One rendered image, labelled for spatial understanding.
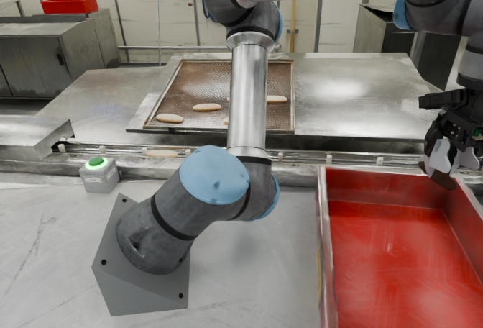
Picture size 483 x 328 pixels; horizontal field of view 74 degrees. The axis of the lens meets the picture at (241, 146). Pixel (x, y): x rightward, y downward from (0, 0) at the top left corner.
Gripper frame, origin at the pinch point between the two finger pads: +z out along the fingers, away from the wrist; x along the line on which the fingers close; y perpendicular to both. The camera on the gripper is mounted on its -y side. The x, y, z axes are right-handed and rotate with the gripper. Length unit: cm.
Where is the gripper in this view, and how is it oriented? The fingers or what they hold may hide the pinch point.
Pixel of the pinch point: (438, 168)
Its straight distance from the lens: 76.9
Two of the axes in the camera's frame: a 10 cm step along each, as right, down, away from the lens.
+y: 1.5, 5.1, -8.5
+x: 9.9, -0.9, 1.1
